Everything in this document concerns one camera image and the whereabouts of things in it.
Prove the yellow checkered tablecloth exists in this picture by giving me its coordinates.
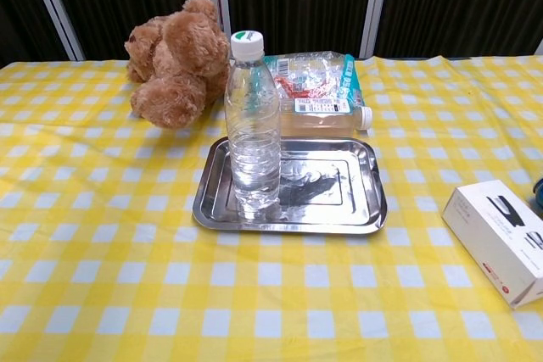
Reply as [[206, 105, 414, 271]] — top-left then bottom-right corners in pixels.
[[0, 54, 543, 362]]

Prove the brown teddy bear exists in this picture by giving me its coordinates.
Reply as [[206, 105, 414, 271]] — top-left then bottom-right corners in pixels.
[[124, 0, 232, 129]]

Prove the amber juice bottle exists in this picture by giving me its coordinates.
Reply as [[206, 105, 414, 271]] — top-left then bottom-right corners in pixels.
[[277, 97, 374, 137]]

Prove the metal tray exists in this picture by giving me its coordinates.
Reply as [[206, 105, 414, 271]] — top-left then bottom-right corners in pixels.
[[192, 136, 388, 236]]

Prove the teal snack bag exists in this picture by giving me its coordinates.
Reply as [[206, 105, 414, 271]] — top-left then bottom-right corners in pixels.
[[260, 50, 365, 115]]

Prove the white stapler box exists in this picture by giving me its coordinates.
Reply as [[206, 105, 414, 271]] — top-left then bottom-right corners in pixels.
[[440, 179, 543, 310]]

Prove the blue soda can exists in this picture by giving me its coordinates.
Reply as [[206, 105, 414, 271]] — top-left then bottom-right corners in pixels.
[[532, 177, 543, 213]]

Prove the transparent water bottle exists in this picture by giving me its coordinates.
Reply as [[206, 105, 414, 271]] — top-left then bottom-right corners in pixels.
[[223, 30, 283, 221]]

